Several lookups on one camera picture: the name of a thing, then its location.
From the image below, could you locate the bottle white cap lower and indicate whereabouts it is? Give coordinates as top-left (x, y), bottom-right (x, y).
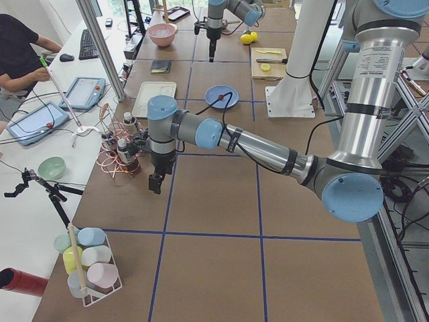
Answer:
top-left (117, 139), bottom-right (141, 174)

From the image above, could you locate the person in black shirt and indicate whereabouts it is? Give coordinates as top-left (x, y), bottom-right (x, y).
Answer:
top-left (1, 13), bottom-right (62, 93)

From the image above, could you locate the steel cylinder black cap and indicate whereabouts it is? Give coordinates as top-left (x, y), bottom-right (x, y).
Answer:
top-left (256, 58), bottom-right (288, 64)

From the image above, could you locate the black keyboard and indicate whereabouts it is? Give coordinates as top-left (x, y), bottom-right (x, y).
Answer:
top-left (78, 29), bottom-right (99, 60)

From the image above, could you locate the white wire cup basket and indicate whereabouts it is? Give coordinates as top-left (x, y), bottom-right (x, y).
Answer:
top-left (63, 223), bottom-right (123, 307)

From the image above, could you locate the aluminium frame post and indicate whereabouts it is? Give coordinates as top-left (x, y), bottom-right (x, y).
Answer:
top-left (76, 0), bottom-right (126, 102)

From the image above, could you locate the pink grabber stick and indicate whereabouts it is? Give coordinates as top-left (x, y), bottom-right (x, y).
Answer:
top-left (39, 57), bottom-right (101, 148)

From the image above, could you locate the yellow lemon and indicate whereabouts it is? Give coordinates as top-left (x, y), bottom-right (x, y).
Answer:
top-left (250, 32), bottom-right (258, 42)
top-left (240, 34), bottom-right (253, 45)

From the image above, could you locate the mint green bowl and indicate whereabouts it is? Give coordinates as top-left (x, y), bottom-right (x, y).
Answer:
top-left (37, 156), bottom-right (66, 180)

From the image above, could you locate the wooden cutting board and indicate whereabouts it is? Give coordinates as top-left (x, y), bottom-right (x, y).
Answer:
top-left (251, 48), bottom-right (288, 79)

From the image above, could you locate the yellow lemon front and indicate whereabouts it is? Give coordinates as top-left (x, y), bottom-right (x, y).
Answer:
top-left (240, 34), bottom-right (253, 45)

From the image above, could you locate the pink bowl with ice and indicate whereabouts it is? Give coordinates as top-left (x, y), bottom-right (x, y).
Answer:
top-left (147, 23), bottom-right (178, 47)

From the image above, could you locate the black computer mouse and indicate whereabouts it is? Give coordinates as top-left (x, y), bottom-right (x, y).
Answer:
top-left (60, 54), bottom-right (74, 62)

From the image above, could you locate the grey yellow cloth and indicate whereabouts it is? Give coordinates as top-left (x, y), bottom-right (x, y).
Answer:
top-left (149, 60), bottom-right (172, 74)

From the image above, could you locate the yellow cup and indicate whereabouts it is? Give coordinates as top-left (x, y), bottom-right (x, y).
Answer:
top-left (62, 246), bottom-right (77, 275)

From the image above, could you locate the pink cup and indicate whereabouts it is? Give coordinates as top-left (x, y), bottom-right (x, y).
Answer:
top-left (87, 263), bottom-right (119, 288)

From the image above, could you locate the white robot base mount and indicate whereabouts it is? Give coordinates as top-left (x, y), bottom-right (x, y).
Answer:
top-left (266, 0), bottom-right (336, 118)

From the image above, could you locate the copper wire bottle rack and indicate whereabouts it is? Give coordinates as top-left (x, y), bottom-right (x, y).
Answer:
top-left (97, 103), bottom-right (144, 178)

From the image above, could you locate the yellow plastic knife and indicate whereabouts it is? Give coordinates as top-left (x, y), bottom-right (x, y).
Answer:
top-left (256, 50), bottom-right (282, 55)

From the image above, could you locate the blue plate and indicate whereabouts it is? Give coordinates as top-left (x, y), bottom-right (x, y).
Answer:
top-left (205, 85), bottom-right (239, 109)

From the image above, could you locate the cream bear tray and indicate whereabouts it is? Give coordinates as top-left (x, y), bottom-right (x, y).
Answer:
top-left (131, 80), bottom-right (178, 119)

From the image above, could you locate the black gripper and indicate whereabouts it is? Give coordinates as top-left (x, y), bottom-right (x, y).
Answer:
top-left (125, 129), bottom-right (177, 196)
top-left (194, 19), bottom-right (222, 62)

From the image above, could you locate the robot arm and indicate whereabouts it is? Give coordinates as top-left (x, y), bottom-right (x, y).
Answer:
top-left (145, 1), bottom-right (428, 222)
top-left (194, 0), bottom-right (265, 62)

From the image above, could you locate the light blue lower cup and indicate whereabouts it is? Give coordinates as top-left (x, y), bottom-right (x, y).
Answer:
top-left (67, 270), bottom-right (84, 299)

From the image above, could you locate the black tripod with gripper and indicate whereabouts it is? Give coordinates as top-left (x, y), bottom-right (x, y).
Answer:
top-left (3, 168), bottom-right (84, 229)

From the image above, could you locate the bottle white cap left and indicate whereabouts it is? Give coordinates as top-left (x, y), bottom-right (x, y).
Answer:
top-left (123, 112), bottom-right (140, 135)

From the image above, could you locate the blue teach pendant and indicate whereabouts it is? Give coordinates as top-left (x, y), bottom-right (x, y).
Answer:
top-left (65, 76), bottom-right (106, 111)
top-left (6, 101), bottom-right (70, 146)

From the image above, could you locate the yellow lemon back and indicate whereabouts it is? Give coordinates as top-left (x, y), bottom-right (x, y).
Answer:
top-left (250, 32), bottom-right (258, 42)

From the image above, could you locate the blue teach pendant near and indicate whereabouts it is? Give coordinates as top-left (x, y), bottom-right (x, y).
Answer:
top-left (6, 101), bottom-right (70, 146)

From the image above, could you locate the pale green cup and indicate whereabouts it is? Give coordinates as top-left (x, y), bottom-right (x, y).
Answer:
top-left (54, 233), bottom-right (72, 254)

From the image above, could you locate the lemon half slice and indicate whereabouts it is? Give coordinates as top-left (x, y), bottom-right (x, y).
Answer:
top-left (260, 63), bottom-right (271, 72)

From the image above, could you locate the red cylinder tube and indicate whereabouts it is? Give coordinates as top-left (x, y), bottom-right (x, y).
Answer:
top-left (1, 268), bottom-right (48, 297)

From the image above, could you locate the blue teach pendant far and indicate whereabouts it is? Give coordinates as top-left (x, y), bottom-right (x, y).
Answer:
top-left (65, 76), bottom-right (106, 111)

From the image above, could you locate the white cup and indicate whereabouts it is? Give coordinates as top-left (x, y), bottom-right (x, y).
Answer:
top-left (81, 245), bottom-right (112, 267)

